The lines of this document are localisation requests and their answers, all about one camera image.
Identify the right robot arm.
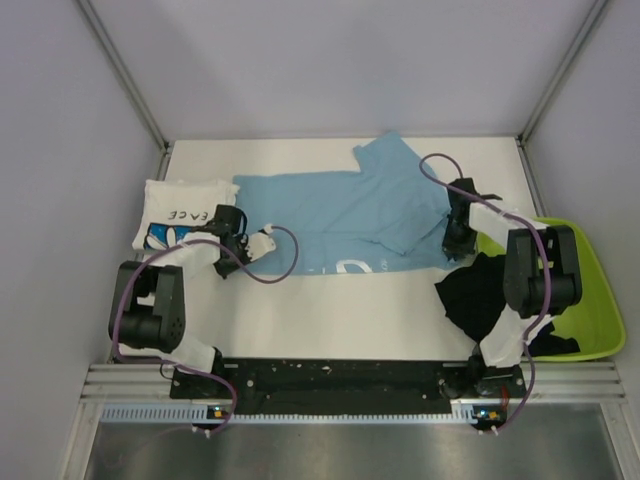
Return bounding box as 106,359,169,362
442,178,582,396

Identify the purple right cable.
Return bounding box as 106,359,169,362
419,153,557,432

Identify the aluminium frame rail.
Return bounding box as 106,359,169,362
81,359,625,403

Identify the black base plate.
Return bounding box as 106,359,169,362
170,357,525,414

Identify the green plastic bin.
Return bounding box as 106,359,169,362
477,218,626,362

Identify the white folded printed t shirt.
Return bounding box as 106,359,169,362
132,179,240,251

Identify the light blue t shirt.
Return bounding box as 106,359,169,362
233,133,455,275

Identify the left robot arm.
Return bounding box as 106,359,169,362
108,205,252,397

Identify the black t shirt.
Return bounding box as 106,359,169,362
435,249,582,367

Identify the purple cable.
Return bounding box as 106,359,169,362
111,225,300,434
419,153,557,432

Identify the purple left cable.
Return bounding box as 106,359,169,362
111,225,300,434

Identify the light blue cable duct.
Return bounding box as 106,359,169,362
100,403,500,427

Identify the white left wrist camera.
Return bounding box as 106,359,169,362
246,224,276,262

